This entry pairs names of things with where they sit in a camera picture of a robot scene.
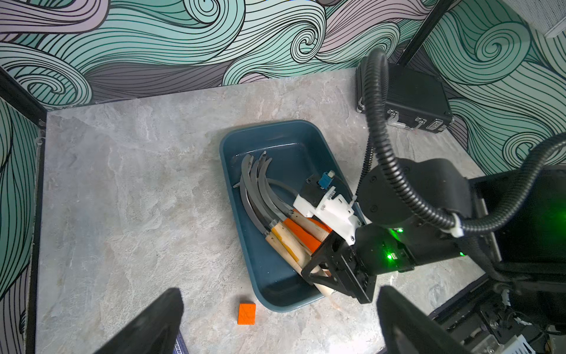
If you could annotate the blue card pack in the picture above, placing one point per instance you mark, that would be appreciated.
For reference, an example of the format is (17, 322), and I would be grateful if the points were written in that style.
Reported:
(180, 347)

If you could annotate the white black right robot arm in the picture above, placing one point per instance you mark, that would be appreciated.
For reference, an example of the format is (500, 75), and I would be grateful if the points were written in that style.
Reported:
(426, 212)

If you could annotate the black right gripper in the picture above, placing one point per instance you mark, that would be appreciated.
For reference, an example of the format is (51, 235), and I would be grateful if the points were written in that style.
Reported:
(353, 270)

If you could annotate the black case with latches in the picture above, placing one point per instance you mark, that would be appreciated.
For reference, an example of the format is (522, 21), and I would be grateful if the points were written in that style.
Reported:
(416, 101)

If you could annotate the small orange block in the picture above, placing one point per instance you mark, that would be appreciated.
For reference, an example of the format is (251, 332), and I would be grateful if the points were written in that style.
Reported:
(246, 314)

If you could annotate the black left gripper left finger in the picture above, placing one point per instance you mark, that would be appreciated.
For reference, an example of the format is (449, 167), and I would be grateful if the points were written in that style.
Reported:
(154, 330)

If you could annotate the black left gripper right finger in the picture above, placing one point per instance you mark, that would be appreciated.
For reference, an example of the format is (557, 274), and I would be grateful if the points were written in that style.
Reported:
(406, 329)

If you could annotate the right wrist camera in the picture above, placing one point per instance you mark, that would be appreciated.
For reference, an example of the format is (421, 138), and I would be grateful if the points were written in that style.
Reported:
(328, 198)

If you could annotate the orange handle sickle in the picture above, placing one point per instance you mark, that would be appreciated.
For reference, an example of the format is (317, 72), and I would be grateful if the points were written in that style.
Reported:
(307, 240)

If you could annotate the teal plastic storage tray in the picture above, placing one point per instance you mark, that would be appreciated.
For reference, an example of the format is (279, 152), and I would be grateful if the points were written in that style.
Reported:
(298, 150)

